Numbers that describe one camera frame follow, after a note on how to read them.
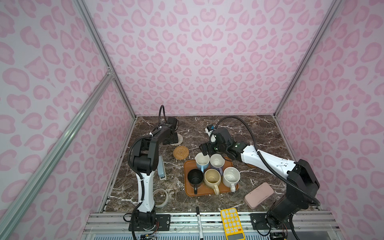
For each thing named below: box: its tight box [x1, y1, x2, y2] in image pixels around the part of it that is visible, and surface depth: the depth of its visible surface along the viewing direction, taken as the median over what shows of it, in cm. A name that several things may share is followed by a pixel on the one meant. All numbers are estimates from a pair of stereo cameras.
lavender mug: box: [209, 153, 225, 176], surface depth 88 cm
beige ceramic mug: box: [203, 168, 222, 195], surface depth 82 cm
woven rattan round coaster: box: [173, 145, 189, 160], surface depth 100 cm
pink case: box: [244, 182, 275, 210], surface depth 80 cm
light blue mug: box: [195, 152, 210, 174], surface depth 86 cm
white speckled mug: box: [222, 166, 241, 193], surface depth 83 cm
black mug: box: [187, 168, 204, 195], surface depth 82 cm
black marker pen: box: [196, 206, 204, 240], surface depth 74 cm
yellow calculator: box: [220, 208, 246, 240], surface depth 73 cm
